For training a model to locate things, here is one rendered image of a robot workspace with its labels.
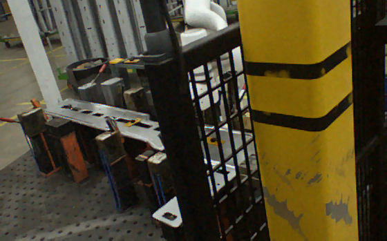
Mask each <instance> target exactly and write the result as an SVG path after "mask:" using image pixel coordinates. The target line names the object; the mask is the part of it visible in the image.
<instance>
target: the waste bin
mask: <svg viewBox="0 0 387 241"><path fill-rule="evenodd" d="M104 64H105V65H106V68H105V69H104V71H103V72H102V74H101V75H100V76H99V77H98V78H97V80H96V81H97V82H96V85H97V90H98V92H99V94H100V98H101V100H102V104H101V105H107V103H106V100H105V97H104V93H103V90H102V85H101V83H103V82H105V81H108V80H110V79H112V78H113V77H112V72H111V68H110V66H109V65H111V64H110V60H109V59H107V58H104V57H94V58H89V59H84V60H83V59H82V60H79V61H76V62H74V63H73V64H69V65H68V66H67V67H66V72H67V75H68V83H69V84H70V85H71V88H72V90H73V94H74V96H75V97H76V96H79V99H80V100H81V97H80V93H79V90H78V88H79V87H80V86H83V85H86V84H89V83H91V82H92V80H95V79H96V76H97V75H98V74H99V71H100V70H101V67H102V66H103V65H104ZM107 106H108V105H107Z"/></svg>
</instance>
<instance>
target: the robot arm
mask: <svg viewBox="0 0 387 241"><path fill-rule="evenodd" d="M184 2H185V21H186V22H187V23H188V24H189V25H190V26H192V27H198V28H196V29H193V30H188V31H186V32H183V33H182V34H181V35H180V38H181V42H182V46H185V45H186V44H189V43H191V42H194V41H195V40H197V39H199V38H201V37H205V36H207V35H209V34H211V33H213V32H216V31H219V30H220V29H222V28H224V27H226V26H228V25H227V20H226V16H225V11H224V10H223V9H222V8H221V7H220V5H217V4H215V3H214V2H212V1H210V0H184ZM202 28H205V29H202ZM232 52H233V56H234V67H235V70H237V71H238V72H240V71H241V70H242V69H243V63H242V59H241V55H240V47H237V48H235V49H233V50H232ZM220 61H221V65H222V67H230V63H229V52H227V53H225V54H224V55H222V56H220ZM207 65H208V69H209V78H210V82H211V87H213V86H215V85H217V84H218V83H220V80H219V77H217V78H216V82H215V81H214V72H213V68H218V67H217V62H216V59H214V60H213V61H211V62H208V63H207ZM193 71H194V75H195V81H196V87H197V91H198V95H199V94H201V93H203V92H204V91H207V84H206V80H205V74H204V67H203V66H201V67H198V68H196V69H195V70H193ZM239 94H240V82H239V77H238V95H239ZM213 96H214V105H215V109H216V115H217V116H220V120H221V121H224V120H225V119H226V115H225V109H224V105H223V95H222V91H221V87H220V88H218V89H217V90H215V91H213ZM199 102H200V108H201V111H202V114H203V111H204V110H205V109H207V108H209V106H210V103H209V95H207V96H204V97H203V98H202V99H199ZM193 106H194V109H195V115H196V121H197V125H198V126H199V119H198V114H197V110H196V105H195V103H193ZM199 127H200V126H199Z"/></svg>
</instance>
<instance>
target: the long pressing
mask: <svg viewBox="0 0 387 241"><path fill-rule="evenodd" d="M69 104H71V105H72V107H73V108H72V109H69V108H68V109H64V108H62V107H63V106H68V105H69ZM74 108H77V109H80V110H79V111H74V110H73V109H74ZM85 110H87V111H90V112H92V113H90V114H85V113H82V112H83V111H85ZM44 111H45V113H46V115H50V116H53V117H63V118H65V119H69V120H72V122H75V123H77V124H81V125H86V126H90V127H92V128H96V129H98V130H103V131H107V130H109V127H108V125H107V123H106V121H105V120H106V119H105V117H107V116H112V117H116V119H115V120H117V119H127V120H132V119H137V118H140V119H142V120H141V121H139V122H138V123H141V124H147V125H151V126H152V127H151V128H142V127H140V126H135V125H134V124H133V125H132V126H130V127H125V126H124V125H125V123H122V122H118V121H116V122H117V126H118V128H119V129H120V131H121V133H122V135H123V136H125V137H128V138H131V139H136V140H140V141H142V142H146V143H147V144H149V145H150V146H151V148H154V149H155V150H158V151H161V150H162V149H163V146H162V143H161V141H160V139H159V137H158V134H159V133H160V131H155V130H154V129H157V128H159V125H158V123H157V122H153V121H151V115H148V114H146V113H140V112H137V111H133V110H125V109H122V108H116V107H112V106H107V105H101V104H96V103H92V102H86V101H83V100H76V99H71V98H69V99H66V100H64V101H62V102H59V103H58V104H55V105H52V106H50V107H48V108H46V109H44ZM96 113H98V114H102V115H103V116H101V117H98V116H95V115H94V114H96ZM213 128H214V126H212V125H208V124H205V133H207V132H209V131H210V130H211V129H213ZM219 132H220V138H221V139H222V140H225V143H224V144H222V145H223V155H224V159H225V158H226V157H228V155H230V154H231V153H232V148H231V144H230V140H229V133H228V129H227V128H220V129H219ZM252 137H253V134H251V133H246V132H245V139H246V141H247V140H248V139H251V138H252ZM233 138H234V144H235V149H237V148H239V147H240V146H241V145H243V141H242V137H241V132H240V131H237V130H233ZM201 145H202V150H203V153H204V157H205V164H206V165H208V164H207V158H206V155H205V150H204V143H203V142H202V141H201ZM208 146H209V154H210V158H211V163H212V166H215V165H217V164H219V163H220V155H219V152H218V146H216V145H213V144H209V143H208ZM247 150H248V156H249V155H251V154H252V153H253V154H255V151H254V143H253V142H252V143H251V144H248V146H247ZM236 155H237V159H238V164H240V163H241V162H243V160H244V159H245V156H244V152H243V150H241V151H240V152H239V153H237V154H236ZM225 166H226V168H231V169H234V170H235V168H234V158H231V159H230V160H229V161H228V162H227V163H225Z"/></svg>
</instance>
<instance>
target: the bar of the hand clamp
mask: <svg viewBox="0 0 387 241"><path fill-rule="evenodd" d="M231 76H232V72H231V71H230V70H228V71H227V72H225V73H223V79H224V80H226V79H227V78H228V77H231ZM227 94H228V109H229V115H233V113H232V112H231V110H232V108H233V105H234V113H235V112H236V109H237V105H236V98H235V94H234V87H233V80H232V81H229V82H228V83H227Z"/></svg>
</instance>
